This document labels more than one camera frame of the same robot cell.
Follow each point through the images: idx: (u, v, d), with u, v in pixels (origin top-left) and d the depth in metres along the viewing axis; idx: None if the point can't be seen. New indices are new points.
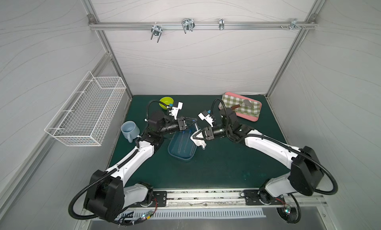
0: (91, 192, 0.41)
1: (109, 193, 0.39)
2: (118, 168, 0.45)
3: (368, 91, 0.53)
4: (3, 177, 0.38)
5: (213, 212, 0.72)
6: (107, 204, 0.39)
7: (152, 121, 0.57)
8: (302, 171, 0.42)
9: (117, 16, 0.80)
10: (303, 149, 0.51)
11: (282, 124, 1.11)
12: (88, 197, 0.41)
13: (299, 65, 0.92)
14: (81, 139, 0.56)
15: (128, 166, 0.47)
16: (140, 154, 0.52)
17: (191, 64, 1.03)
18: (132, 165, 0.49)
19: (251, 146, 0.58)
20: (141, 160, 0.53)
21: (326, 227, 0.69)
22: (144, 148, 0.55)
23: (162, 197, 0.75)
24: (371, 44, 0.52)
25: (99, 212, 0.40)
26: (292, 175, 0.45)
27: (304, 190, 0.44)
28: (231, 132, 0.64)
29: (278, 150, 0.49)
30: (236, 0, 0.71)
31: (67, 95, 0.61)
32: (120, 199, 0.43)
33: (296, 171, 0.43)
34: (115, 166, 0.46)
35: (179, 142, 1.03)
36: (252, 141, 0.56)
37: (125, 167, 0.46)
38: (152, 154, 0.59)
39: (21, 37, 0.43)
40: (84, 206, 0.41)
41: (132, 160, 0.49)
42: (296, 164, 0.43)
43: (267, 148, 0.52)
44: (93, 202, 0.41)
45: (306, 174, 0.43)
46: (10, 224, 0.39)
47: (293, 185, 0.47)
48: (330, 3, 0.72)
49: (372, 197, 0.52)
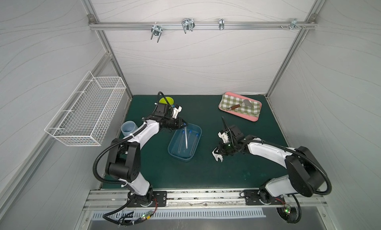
0: (112, 156, 0.46)
1: (130, 152, 0.46)
2: (133, 136, 0.52)
3: (369, 92, 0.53)
4: (3, 177, 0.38)
5: (213, 212, 0.72)
6: (129, 164, 0.45)
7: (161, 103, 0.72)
8: (295, 167, 0.44)
9: (117, 16, 0.80)
10: (299, 148, 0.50)
11: (282, 125, 1.10)
12: (109, 161, 0.46)
13: (300, 65, 0.92)
14: (80, 139, 0.57)
15: (142, 135, 0.54)
16: (148, 128, 0.59)
17: (191, 64, 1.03)
18: (144, 135, 0.55)
19: (255, 153, 0.61)
20: (150, 134, 0.59)
21: (326, 228, 0.69)
22: (151, 122, 0.63)
23: (162, 197, 0.75)
24: (371, 44, 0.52)
25: (122, 174, 0.45)
26: (290, 173, 0.46)
27: (305, 191, 0.44)
28: (236, 142, 0.71)
29: (275, 151, 0.53)
30: (236, 0, 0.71)
31: (67, 95, 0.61)
32: (138, 162, 0.49)
33: (291, 169, 0.45)
34: (131, 133, 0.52)
35: (180, 142, 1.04)
36: (254, 146, 0.60)
37: (138, 136, 0.53)
38: (157, 132, 0.64)
39: (20, 37, 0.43)
40: (105, 170, 0.46)
41: (143, 132, 0.55)
42: (289, 161, 0.46)
43: (267, 152, 0.55)
44: (114, 166, 0.46)
45: (301, 172, 0.44)
46: (9, 224, 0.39)
47: (294, 187, 0.47)
48: (330, 3, 0.72)
49: (372, 198, 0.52)
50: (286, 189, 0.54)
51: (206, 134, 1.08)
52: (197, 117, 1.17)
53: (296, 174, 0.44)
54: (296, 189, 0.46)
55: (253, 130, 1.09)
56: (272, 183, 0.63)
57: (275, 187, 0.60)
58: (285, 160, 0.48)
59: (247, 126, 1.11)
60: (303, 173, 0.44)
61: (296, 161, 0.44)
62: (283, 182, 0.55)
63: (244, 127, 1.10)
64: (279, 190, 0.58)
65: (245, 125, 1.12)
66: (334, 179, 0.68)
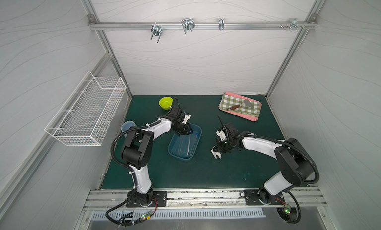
0: (129, 140, 0.51)
1: (144, 140, 0.50)
2: (149, 127, 0.58)
3: (369, 91, 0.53)
4: (3, 177, 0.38)
5: (213, 212, 0.72)
6: (142, 150, 0.50)
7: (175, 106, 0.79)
8: (285, 157, 0.47)
9: (117, 16, 0.80)
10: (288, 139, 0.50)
11: (282, 125, 1.10)
12: (125, 145, 0.51)
13: (300, 65, 0.92)
14: (80, 139, 0.57)
15: (156, 128, 0.59)
16: (162, 124, 0.64)
17: (191, 64, 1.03)
18: (158, 129, 0.60)
19: (248, 147, 0.64)
20: (162, 129, 0.64)
21: (326, 228, 0.69)
22: (164, 120, 0.68)
23: (162, 197, 0.75)
24: (371, 44, 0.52)
25: (134, 158, 0.49)
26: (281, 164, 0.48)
27: (294, 180, 0.46)
28: (231, 138, 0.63)
29: (267, 144, 0.55)
30: (236, 0, 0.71)
31: (67, 95, 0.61)
32: (150, 150, 0.54)
33: (282, 159, 0.46)
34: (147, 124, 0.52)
35: (180, 142, 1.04)
36: (248, 141, 0.63)
37: (153, 127, 0.58)
38: (167, 130, 0.69)
39: (21, 37, 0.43)
40: (120, 152, 0.51)
41: (158, 125, 0.61)
42: (280, 151, 0.48)
43: (260, 145, 0.57)
44: (129, 150, 0.51)
45: (289, 161, 0.46)
46: (8, 225, 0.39)
47: (285, 177, 0.49)
48: (330, 3, 0.72)
49: (372, 198, 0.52)
50: (282, 184, 0.55)
51: (206, 134, 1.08)
52: (197, 117, 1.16)
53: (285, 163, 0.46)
54: (286, 178, 0.48)
55: (253, 130, 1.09)
56: (270, 181, 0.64)
57: (273, 185, 0.61)
58: (275, 150, 0.50)
59: (247, 126, 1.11)
60: (292, 162, 0.46)
61: (285, 151, 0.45)
62: (277, 177, 0.56)
63: (244, 127, 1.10)
64: (278, 188, 0.58)
65: (245, 126, 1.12)
66: (334, 179, 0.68)
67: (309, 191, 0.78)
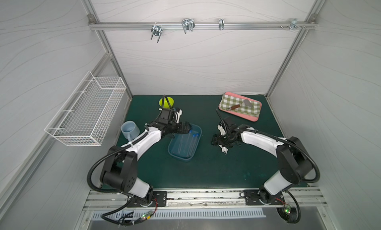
0: (108, 165, 0.44)
1: (125, 163, 0.43)
2: (133, 144, 0.50)
3: (369, 92, 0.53)
4: (3, 177, 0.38)
5: (213, 212, 0.72)
6: (124, 175, 0.43)
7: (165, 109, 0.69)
8: (285, 156, 0.46)
9: (117, 16, 0.80)
10: (290, 139, 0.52)
11: (282, 125, 1.10)
12: (104, 170, 0.44)
13: (300, 64, 0.92)
14: (80, 139, 0.57)
15: (141, 143, 0.52)
16: (150, 136, 0.57)
17: (191, 64, 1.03)
18: (143, 143, 0.53)
19: (246, 141, 0.63)
20: (150, 142, 0.57)
21: (326, 228, 0.69)
22: (153, 130, 0.60)
23: (162, 197, 0.75)
24: (371, 44, 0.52)
25: (115, 184, 0.43)
26: (281, 163, 0.48)
27: (291, 178, 0.46)
28: (229, 132, 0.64)
29: (267, 141, 0.54)
30: (236, 0, 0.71)
31: (67, 95, 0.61)
32: (133, 172, 0.47)
33: (282, 158, 0.46)
34: (130, 142, 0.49)
35: (180, 142, 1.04)
36: (247, 135, 0.61)
37: (137, 145, 0.50)
38: (158, 139, 0.62)
39: (21, 37, 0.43)
40: (99, 179, 0.44)
41: (144, 140, 0.54)
42: (281, 150, 0.47)
43: (259, 141, 0.56)
44: (108, 176, 0.44)
45: (290, 160, 0.46)
46: (9, 224, 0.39)
47: (283, 176, 0.49)
48: (330, 3, 0.72)
49: (372, 198, 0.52)
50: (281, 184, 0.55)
51: (206, 134, 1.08)
52: (197, 118, 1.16)
53: (285, 162, 0.46)
54: (284, 176, 0.49)
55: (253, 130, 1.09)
56: (270, 181, 0.61)
57: (272, 185, 0.61)
58: (276, 149, 0.49)
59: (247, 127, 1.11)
60: (293, 162, 0.46)
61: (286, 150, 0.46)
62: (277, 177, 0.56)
63: None
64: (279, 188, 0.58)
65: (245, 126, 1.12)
66: (334, 179, 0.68)
67: (309, 191, 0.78)
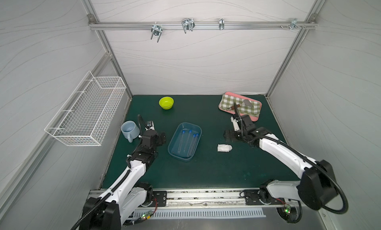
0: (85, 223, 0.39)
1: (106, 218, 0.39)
2: (112, 192, 0.45)
3: (369, 91, 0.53)
4: (3, 176, 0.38)
5: (213, 212, 0.72)
6: None
7: (145, 137, 0.62)
8: (313, 183, 0.41)
9: (117, 16, 0.80)
10: (320, 162, 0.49)
11: (282, 124, 1.11)
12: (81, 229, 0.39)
13: (300, 64, 0.92)
14: (80, 139, 0.57)
15: (122, 188, 0.47)
16: (132, 173, 0.53)
17: (191, 64, 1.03)
18: (126, 186, 0.48)
19: (264, 148, 0.57)
20: (134, 180, 0.53)
21: (326, 228, 0.69)
22: (135, 167, 0.55)
23: (161, 197, 0.75)
24: (371, 44, 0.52)
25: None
26: (302, 185, 0.43)
27: (312, 202, 0.42)
28: (246, 133, 0.66)
29: (292, 158, 0.48)
30: (236, 0, 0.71)
31: (67, 95, 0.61)
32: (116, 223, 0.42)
33: (308, 183, 0.41)
34: (109, 190, 0.46)
35: (180, 142, 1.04)
36: (267, 144, 0.55)
37: (119, 190, 0.46)
38: (144, 173, 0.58)
39: (20, 37, 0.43)
40: None
41: (126, 181, 0.49)
42: (308, 175, 0.42)
43: (281, 154, 0.51)
44: None
45: (316, 187, 0.41)
46: (9, 224, 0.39)
47: (303, 198, 0.45)
48: (330, 3, 0.72)
49: (372, 197, 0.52)
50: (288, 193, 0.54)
51: (206, 134, 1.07)
52: (197, 118, 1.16)
53: (310, 187, 0.41)
54: (303, 199, 0.45)
55: None
56: (276, 186, 0.61)
57: (276, 190, 0.60)
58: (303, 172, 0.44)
59: None
60: (319, 190, 0.41)
61: (315, 175, 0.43)
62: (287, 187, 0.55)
63: None
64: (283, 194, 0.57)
65: None
66: None
67: None
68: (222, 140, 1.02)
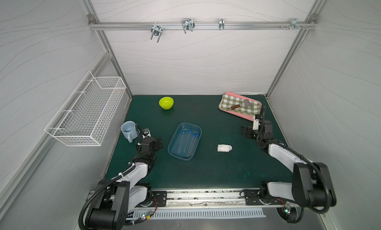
0: (97, 201, 0.42)
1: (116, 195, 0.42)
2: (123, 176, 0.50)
3: (369, 91, 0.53)
4: (3, 177, 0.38)
5: (213, 212, 0.72)
6: (115, 209, 0.41)
7: (144, 144, 0.67)
8: (300, 174, 0.44)
9: (117, 16, 0.80)
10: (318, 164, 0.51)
11: (282, 124, 1.11)
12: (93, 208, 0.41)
13: (300, 64, 0.92)
14: (80, 139, 0.57)
15: (130, 175, 0.52)
16: (138, 168, 0.58)
17: (191, 64, 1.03)
18: (133, 175, 0.53)
19: (273, 155, 0.62)
20: (138, 175, 0.57)
21: (326, 228, 0.69)
22: (139, 165, 0.61)
23: (162, 197, 0.75)
24: (371, 44, 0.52)
25: (105, 223, 0.39)
26: (294, 178, 0.46)
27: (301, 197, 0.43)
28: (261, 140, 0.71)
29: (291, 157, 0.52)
30: (236, 0, 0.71)
31: (67, 95, 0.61)
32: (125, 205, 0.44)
33: (297, 174, 0.44)
34: (121, 173, 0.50)
35: (180, 142, 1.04)
36: (274, 147, 0.61)
37: (127, 176, 0.51)
38: (144, 175, 0.62)
39: (20, 37, 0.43)
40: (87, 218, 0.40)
41: (133, 171, 0.55)
42: (298, 166, 0.46)
43: (283, 156, 0.55)
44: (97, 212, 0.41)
45: (303, 178, 0.44)
46: (9, 224, 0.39)
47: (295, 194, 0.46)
48: (330, 3, 0.72)
49: (372, 198, 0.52)
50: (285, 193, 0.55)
51: (206, 134, 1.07)
52: (197, 118, 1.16)
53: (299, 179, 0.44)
54: (296, 195, 0.45)
55: None
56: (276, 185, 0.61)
57: (276, 188, 0.61)
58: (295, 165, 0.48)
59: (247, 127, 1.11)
60: (305, 182, 0.43)
61: (304, 168, 0.45)
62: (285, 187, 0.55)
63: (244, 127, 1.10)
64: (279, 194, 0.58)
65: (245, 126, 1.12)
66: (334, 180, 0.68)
67: None
68: (222, 141, 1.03)
